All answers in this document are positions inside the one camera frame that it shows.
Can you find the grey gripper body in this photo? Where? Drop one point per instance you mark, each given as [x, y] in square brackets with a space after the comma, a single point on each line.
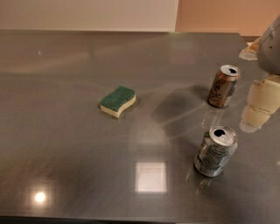
[270, 51]

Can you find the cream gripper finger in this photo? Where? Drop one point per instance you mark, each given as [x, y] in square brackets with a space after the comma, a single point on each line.
[250, 52]
[263, 101]

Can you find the silver green soda can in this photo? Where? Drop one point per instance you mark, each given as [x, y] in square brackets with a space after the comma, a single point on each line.
[219, 144]

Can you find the orange soda can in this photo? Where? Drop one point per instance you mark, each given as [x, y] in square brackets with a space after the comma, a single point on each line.
[224, 84]

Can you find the green and yellow sponge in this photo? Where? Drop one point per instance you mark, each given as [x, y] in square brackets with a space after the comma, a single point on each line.
[117, 101]

